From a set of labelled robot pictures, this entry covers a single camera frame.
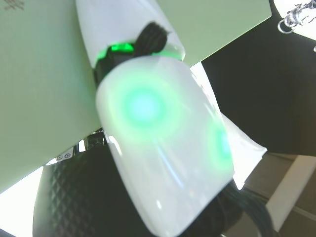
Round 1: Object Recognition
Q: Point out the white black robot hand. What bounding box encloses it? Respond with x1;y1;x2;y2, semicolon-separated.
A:
33;0;235;237

